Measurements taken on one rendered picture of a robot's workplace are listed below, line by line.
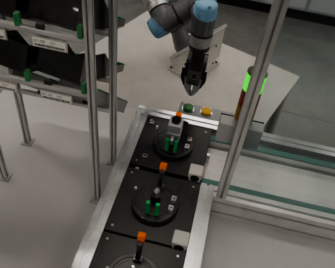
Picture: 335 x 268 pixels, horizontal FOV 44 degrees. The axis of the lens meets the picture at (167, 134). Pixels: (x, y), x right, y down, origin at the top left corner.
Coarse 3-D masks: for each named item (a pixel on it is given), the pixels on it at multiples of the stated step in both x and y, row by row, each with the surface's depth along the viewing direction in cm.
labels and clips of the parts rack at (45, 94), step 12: (36, 24) 92; (0, 36) 96; (36, 36) 94; (48, 48) 96; (60, 48) 95; (24, 72) 103; (0, 84) 107; (12, 84) 106; (48, 84) 104; (84, 84) 101; (36, 96) 132; (48, 96) 106; (60, 96) 105; (108, 108) 130
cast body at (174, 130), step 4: (172, 116) 134; (176, 116) 132; (172, 120) 131; (176, 120) 131; (180, 120) 132; (168, 124) 131; (172, 124) 131; (176, 124) 131; (180, 124) 131; (168, 128) 132; (172, 128) 131; (176, 128) 131; (180, 128) 131; (168, 132) 133; (172, 132) 133; (176, 132) 132; (180, 132) 132; (168, 136) 134; (172, 136) 133; (176, 136) 133; (172, 140) 132; (172, 144) 133
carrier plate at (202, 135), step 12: (156, 120) 149; (168, 120) 149; (144, 132) 144; (192, 132) 146; (204, 132) 146; (144, 144) 140; (204, 144) 142; (132, 156) 135; (156, 156) 136; (192, 156) 138; (204, 156) 138; (144, 168) 133; (156, 168) 133; (168, 168) 133; (180, 168) 134
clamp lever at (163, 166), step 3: (162, 162) 122; (162, 165) 120; (165, 165) 120; (162, 168) 121; (165, 168) 121; (159, 171) 120; (162, 171) 120; (159, 174) 122; (162, 174) 122; (159, 177) 123; (162, 177) 122; (159, 180) 123; (162, 180) 123; (159, 183) 123; (162, 183) 124
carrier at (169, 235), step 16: (128, 176) 129; (144, 176) 130; (128, 192) 125; (144, 192) 123; (160, 192) 119; (176, 192) 127; (192, 192) 127; (112, 208) 120; (128, 208) 121; (144, 208) 119; (160, 208) 120; (176, 208) 120; (192, 208) 123; (112, 224) 116; (128, 224) 117; (144, 224) 118; (160, 224) 118; (176, 224) 119; (160, 240) 114; (176, 240) 113
